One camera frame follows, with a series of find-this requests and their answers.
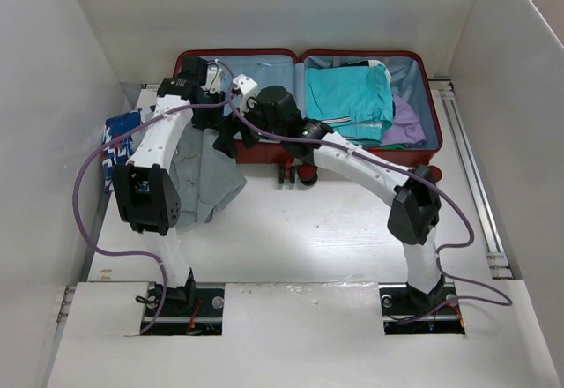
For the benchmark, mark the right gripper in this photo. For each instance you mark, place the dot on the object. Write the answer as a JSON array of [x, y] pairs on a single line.
[[230, 126]]

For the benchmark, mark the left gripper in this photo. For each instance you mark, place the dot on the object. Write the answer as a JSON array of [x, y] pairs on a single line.
[[210, 123]]

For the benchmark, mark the blue white patterned garment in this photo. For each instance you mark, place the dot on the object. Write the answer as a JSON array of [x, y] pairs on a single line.
[[120, 152]]

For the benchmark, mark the teal shorts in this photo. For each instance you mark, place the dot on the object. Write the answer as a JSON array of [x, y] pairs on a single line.
[[356, 101]]

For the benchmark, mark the green t-shirt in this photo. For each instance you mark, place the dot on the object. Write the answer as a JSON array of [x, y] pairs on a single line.
[[392, 147]]

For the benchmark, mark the purple t-shirt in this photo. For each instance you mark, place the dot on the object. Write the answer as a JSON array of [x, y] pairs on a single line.
[[406, 128]]

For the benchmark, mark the black white checkered blanket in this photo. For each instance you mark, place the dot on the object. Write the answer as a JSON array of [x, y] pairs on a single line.
[[369, 63]]

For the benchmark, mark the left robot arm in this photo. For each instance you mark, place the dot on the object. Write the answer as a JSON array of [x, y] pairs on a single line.
[[144, 191]]

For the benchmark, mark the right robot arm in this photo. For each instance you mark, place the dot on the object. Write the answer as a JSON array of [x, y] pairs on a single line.
[[270, 115]]

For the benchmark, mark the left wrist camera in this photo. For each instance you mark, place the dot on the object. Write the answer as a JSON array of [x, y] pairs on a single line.
[[213, 79]]

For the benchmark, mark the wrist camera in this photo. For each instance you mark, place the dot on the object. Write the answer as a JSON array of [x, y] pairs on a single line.
[[213, 79], [247, 90]]

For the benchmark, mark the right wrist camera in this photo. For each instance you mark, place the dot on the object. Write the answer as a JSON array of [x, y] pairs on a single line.
[[247, 90]]

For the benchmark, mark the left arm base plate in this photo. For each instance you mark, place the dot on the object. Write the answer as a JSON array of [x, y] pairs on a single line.
[[204, 318]]

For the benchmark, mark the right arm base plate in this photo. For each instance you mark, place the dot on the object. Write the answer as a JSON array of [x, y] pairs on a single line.
[[409, 312]]

